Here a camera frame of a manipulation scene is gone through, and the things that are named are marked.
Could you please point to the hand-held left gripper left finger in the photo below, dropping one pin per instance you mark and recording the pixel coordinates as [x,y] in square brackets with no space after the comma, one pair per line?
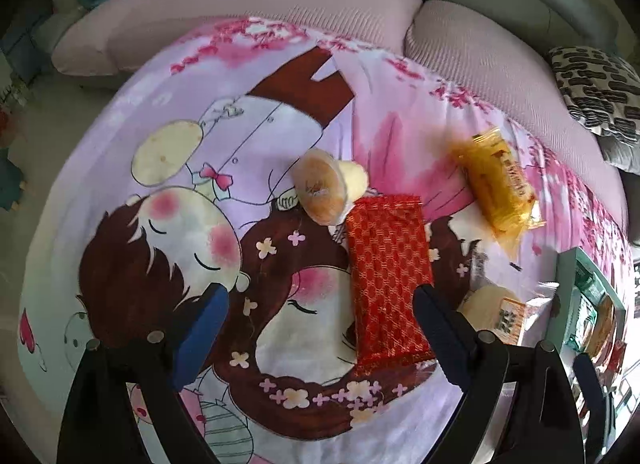
[200,339]

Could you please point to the yellow snack packet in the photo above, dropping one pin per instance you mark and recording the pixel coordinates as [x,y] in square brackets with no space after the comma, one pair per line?
[500,183]

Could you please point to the round pale cake packet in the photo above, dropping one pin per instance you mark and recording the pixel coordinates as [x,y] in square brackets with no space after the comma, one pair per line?
[356,181]

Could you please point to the round orange cake packet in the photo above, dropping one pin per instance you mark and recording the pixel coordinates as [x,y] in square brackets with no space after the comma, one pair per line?
[320,189]

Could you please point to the grey pillow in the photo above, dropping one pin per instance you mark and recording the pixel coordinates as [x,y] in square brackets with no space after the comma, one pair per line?
[625,151]

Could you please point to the small green packet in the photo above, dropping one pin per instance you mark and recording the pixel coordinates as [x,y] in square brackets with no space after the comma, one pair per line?
[589,284]

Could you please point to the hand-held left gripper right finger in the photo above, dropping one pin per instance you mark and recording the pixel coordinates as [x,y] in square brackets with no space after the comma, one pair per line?
[440,334]

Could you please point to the teal storage box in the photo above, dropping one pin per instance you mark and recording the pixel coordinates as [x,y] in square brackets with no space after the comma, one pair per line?
[564,294]

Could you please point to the printed cartoon blanket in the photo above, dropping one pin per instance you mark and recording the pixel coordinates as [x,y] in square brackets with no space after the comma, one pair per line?
[150,108]

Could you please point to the white round pastry packet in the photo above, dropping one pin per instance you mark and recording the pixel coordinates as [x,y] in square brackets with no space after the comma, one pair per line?
[492,306]

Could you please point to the ribbed pink sofa cushion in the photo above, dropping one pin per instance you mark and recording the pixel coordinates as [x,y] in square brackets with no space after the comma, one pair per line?
[500,53]

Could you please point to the red patterned wafer packet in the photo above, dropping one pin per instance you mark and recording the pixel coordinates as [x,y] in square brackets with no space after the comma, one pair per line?
[387,274]

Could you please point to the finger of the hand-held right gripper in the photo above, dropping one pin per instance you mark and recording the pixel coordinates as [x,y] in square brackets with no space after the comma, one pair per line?
[589,384]

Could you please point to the black white patterned pillow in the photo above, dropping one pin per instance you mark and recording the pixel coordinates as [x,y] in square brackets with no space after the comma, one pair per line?
[595,83]

